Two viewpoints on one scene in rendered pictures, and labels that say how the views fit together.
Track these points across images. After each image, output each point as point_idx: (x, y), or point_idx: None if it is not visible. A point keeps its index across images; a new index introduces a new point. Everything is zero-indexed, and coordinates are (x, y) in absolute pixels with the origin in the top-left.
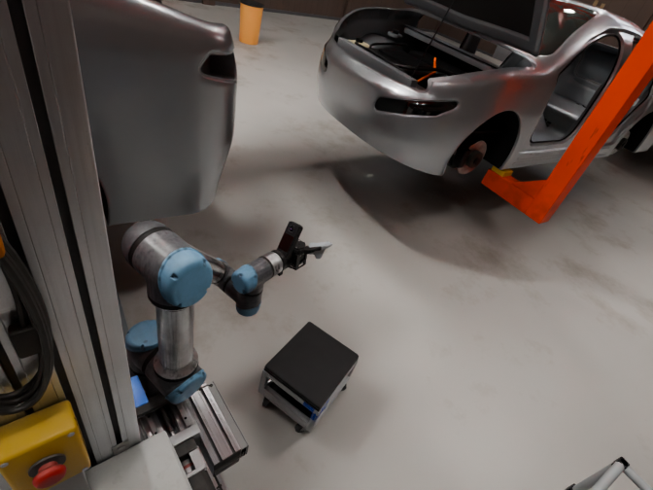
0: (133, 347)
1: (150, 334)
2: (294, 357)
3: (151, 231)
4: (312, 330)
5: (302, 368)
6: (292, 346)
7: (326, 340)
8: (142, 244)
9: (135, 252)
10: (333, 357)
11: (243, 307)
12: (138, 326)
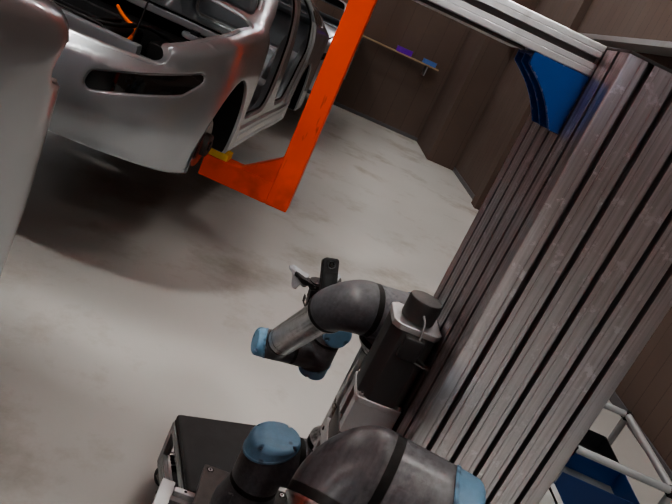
0: (287, 454)
1: (283, 436)
2: (207, 462)
3: (381, 287)
4: (192, 422)
5: (227, 470)
6: (193, 452)
7: (217, 427)
8: (388, 301)
9: (385, 310)
10: (241, 440)
11: (324, 368)
12: (261, 435)
